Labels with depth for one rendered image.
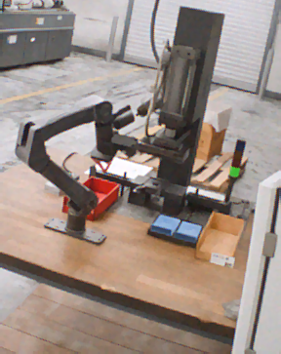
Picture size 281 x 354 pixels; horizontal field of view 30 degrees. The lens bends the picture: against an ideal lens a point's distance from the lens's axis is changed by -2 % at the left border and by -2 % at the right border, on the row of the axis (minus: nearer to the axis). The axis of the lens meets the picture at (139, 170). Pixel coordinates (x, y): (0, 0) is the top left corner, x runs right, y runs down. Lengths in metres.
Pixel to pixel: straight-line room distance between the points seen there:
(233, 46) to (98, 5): 3.20
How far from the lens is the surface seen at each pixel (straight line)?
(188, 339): 2.51
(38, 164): 1.51
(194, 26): 1.94
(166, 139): 1.90
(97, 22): 12.18
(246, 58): 11.13
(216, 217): 1.93
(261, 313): 0.83
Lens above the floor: 1.69
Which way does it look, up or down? 19 degrees down
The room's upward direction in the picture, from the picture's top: 11 degrees clockwise
